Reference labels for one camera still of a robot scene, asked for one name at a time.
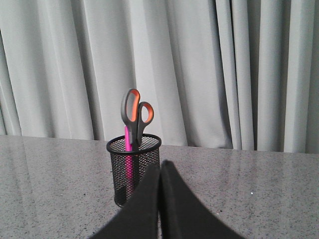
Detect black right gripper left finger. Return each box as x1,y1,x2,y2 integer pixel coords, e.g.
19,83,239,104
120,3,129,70
91,164,160,239

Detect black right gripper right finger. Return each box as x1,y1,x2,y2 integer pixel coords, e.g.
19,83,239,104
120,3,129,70
159,160,242,239

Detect pink highlighter pen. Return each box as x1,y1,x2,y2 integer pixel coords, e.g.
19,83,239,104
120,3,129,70
124,125,134,185

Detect grey orange scissors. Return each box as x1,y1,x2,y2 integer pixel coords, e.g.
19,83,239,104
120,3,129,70
121,88,154,147

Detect black mesh pen holder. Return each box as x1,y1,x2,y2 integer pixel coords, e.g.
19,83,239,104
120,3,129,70
106,133,161,207

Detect grey curtain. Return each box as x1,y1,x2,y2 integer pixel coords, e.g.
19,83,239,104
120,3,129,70
0,0,319,153

